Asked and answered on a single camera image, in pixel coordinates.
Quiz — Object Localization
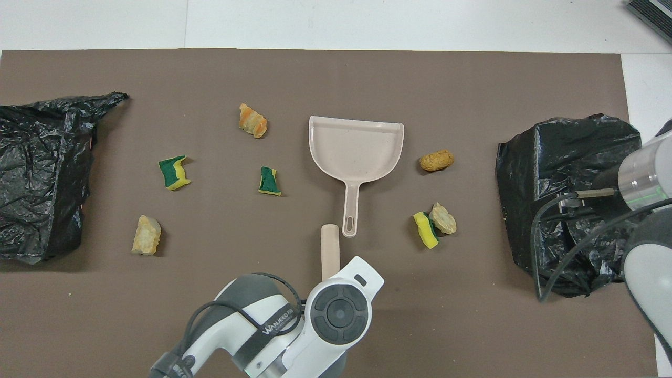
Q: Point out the black bag-lined trash bin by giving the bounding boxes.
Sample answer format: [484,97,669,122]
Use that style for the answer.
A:
[496,114,644,298]

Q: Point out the brown table mat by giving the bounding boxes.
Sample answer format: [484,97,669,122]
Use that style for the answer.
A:
[0,49,659,378]

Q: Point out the orange croissant toy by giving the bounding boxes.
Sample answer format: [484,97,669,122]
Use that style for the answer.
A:
[239,103,268,139]

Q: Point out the beige plastic dustpan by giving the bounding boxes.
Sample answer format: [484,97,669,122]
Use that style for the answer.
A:
[308,115,405,238]

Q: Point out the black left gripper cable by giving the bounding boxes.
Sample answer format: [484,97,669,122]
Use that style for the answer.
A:
[178,272,303,364]

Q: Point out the right black bag bin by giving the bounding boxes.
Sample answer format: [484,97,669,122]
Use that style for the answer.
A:
[0,92,130,265]

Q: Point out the pale beige foam chunk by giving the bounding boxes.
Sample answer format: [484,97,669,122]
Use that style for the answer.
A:
[131,215,162,256]
[429,203,457,235]

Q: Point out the yellow green sponge piece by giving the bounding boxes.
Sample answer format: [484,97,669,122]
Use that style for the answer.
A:
[413,211,439,249]
[258,166,282,197]
[159,155,191,191]

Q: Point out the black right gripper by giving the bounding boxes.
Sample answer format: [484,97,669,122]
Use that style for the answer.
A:
[592,166,626,217]

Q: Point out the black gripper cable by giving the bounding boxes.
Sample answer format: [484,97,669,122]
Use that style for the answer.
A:
[178,272,303,364]
[529,188,672,303]

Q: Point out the beige hand brush black bristles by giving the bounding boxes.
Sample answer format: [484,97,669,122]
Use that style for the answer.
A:
[321,224,341,281]

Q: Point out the brown bread roll toy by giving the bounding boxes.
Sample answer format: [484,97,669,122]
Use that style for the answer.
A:
[420,149,455,172]

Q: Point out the dark grey ribbed device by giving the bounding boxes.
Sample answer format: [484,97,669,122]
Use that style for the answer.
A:
[626,0,672,31]

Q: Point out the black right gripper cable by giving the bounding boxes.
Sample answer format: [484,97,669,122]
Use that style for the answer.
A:
[529,188,672,303]

